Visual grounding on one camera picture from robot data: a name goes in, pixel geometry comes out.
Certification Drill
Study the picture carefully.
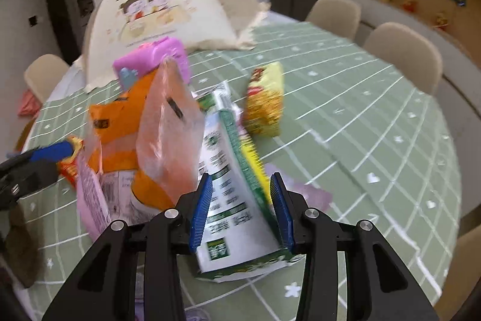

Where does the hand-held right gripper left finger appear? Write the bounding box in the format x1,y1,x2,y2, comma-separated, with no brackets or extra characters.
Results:
41,172,213,321

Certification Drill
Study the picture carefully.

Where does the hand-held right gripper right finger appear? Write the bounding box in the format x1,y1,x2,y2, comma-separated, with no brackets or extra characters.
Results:
270,172,440,321

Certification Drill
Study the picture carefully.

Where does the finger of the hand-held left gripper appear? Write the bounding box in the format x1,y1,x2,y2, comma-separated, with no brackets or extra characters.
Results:
0,140,76,175
0,160,60,209

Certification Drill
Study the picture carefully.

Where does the red yellow wrapper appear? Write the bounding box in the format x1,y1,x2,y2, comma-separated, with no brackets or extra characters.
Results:
56,135,85,188

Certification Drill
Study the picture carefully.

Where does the green white carton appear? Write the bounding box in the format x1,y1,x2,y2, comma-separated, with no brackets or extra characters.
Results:
190,80,305,282

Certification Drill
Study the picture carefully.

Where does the purple wrapper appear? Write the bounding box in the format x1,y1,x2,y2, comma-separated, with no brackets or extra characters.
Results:
265,163,333,211

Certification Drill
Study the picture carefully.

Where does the red folded paper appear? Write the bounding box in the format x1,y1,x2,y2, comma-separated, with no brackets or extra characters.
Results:
18,88,41,117

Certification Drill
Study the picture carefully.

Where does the pink white packet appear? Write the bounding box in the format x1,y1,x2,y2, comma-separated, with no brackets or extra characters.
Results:
76,138,113,239

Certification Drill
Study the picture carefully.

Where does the orange snack bag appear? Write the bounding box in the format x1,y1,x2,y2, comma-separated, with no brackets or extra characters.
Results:
88,71,181,227

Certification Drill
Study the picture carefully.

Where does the beige chair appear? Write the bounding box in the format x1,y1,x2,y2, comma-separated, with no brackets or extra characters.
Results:
24,54,71,104
305,0,362,40
363,22,443,96

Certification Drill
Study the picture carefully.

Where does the translucent orange plastic bag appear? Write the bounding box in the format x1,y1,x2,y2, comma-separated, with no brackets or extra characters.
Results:
135,58,205,201

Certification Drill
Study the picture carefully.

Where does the green checked tablecloth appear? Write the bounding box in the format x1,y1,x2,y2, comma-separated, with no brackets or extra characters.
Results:
20,11,463,321

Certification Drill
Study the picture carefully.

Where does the yellow noodle packet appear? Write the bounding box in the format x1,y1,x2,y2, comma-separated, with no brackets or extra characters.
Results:
242,61,285,137

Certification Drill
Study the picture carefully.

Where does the pink wet wipes pack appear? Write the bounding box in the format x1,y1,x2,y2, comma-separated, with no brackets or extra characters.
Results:
113,36,192,90

